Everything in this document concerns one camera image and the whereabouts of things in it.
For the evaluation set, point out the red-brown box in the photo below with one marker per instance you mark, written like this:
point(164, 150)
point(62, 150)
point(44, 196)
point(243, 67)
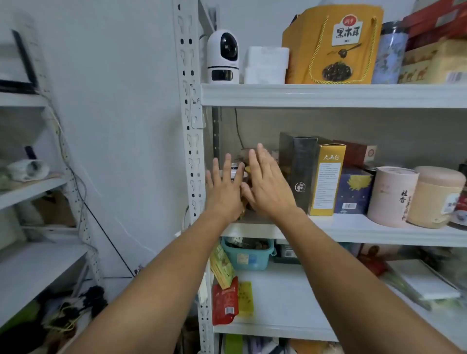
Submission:
point(359, 153)

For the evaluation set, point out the small white box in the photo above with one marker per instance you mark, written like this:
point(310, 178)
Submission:
point(265, 64)

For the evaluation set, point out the white security camera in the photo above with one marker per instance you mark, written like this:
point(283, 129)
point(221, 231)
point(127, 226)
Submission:
point(222, 55)

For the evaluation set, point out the red snack packet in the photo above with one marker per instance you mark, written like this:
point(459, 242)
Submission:
point(225, 303)

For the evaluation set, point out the tall black and yellow box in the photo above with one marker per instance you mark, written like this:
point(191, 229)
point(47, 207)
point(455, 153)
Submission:
point(314, 175)

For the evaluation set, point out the red pouch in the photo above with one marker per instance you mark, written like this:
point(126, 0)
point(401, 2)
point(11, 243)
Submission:
point(373, 264)

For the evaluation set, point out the person's right hand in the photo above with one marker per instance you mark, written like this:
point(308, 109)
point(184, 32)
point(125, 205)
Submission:
point(268, 186)

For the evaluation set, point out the person's left forearm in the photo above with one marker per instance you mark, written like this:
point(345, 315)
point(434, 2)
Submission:
point(160, 292)

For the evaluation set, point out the small black grey boxes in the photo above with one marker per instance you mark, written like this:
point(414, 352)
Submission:
point(286, 253)

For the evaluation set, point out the blue glass jar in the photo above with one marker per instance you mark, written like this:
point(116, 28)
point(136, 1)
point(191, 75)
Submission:
point(390, 55)

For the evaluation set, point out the person's left hand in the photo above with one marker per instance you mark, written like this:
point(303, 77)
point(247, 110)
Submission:
point(225, 193)

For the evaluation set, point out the person's right forearm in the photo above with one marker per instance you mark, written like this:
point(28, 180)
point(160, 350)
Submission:
point(350, 284)

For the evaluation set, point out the yellow tag packet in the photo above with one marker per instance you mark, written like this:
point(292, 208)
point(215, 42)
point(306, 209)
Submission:
point(246, 297)

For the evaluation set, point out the teal plastic basket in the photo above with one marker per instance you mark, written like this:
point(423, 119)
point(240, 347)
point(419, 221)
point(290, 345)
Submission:
point(248, 257)

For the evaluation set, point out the white flat box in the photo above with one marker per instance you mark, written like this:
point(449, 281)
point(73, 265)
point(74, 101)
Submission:
point(423, 279)

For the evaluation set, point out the red canister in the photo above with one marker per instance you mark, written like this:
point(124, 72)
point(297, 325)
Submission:
point(460, 208)

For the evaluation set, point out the white metal shelving unit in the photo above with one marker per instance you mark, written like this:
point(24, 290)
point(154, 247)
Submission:
point(328, 95)

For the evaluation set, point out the beige cylinder canister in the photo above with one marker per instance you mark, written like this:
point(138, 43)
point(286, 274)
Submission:
point(436, 197)

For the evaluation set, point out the pink cylinder canister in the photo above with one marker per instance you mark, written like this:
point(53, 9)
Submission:
point(392, 197)

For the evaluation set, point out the dark blue moon box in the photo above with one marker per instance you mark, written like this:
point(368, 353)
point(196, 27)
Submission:
point(354, 191)

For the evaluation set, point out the green snack packet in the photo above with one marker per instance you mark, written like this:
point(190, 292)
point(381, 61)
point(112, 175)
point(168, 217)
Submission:
point(222, 266)

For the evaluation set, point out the small white device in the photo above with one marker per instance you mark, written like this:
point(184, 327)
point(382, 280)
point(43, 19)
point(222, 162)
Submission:
point(28, 170)

